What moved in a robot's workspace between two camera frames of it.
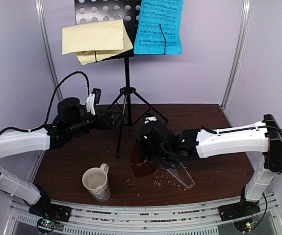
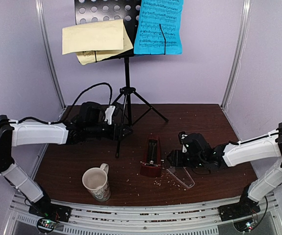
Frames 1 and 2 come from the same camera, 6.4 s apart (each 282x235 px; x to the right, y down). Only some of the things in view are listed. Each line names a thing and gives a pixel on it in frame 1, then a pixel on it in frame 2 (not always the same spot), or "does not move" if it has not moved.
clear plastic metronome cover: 181,174 does not move
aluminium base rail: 98,220 does not move
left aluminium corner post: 40,10 does not move
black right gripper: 143,143 → 177,158
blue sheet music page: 159,31 does not move
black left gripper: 109,125 → 119,137
